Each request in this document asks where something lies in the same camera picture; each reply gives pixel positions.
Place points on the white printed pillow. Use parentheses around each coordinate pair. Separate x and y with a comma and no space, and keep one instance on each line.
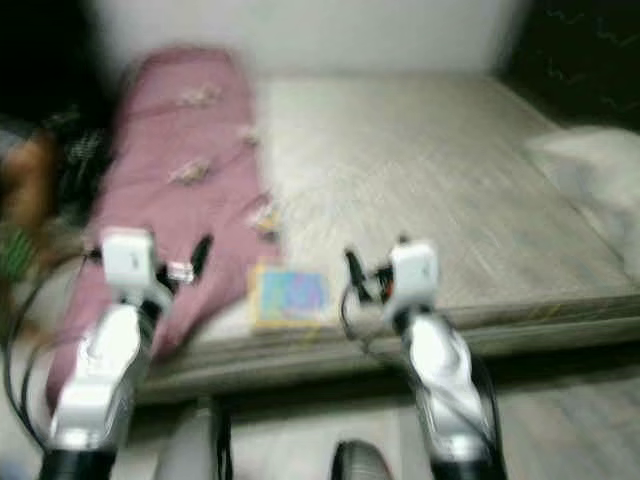
(590,180)

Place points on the pink cartoon print blanket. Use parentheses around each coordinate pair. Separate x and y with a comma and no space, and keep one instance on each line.
(170,130)

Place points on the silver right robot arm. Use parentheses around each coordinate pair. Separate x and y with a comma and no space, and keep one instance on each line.
(445,370)

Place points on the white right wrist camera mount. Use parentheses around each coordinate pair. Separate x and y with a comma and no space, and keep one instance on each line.
(415,275)

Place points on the silver right robot leg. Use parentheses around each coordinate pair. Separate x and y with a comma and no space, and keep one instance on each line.
(365,463)

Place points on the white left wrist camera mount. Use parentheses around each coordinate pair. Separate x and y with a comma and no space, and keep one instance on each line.
(132,265)

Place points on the colourful children's book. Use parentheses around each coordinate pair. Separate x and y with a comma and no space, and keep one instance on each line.
(290,295)

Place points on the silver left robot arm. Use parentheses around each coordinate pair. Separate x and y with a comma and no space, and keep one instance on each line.
(100,380)

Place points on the green ribbed cloth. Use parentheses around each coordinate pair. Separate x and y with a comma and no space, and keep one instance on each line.
(15,255)

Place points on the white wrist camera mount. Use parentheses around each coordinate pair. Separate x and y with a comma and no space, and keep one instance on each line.
(132,265)
(415,275)

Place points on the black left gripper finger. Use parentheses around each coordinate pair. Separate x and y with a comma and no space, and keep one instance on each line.
(201,258)

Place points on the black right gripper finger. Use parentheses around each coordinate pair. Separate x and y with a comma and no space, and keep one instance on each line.
(356,275)
(402,240)

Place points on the grey patterned mattress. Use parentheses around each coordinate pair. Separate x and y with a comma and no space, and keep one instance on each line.
(400,180)

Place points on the dark tufted headboard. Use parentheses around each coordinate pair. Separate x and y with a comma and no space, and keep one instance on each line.
(580,40)

